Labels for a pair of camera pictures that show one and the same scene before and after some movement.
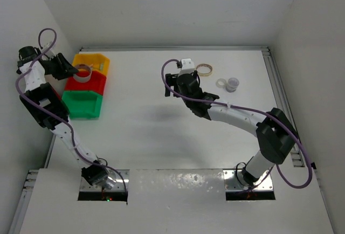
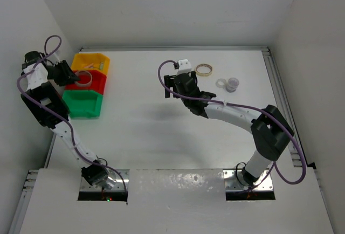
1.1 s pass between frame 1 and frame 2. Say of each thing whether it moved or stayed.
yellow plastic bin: stayed
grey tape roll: moved
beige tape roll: stayed
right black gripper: stayed
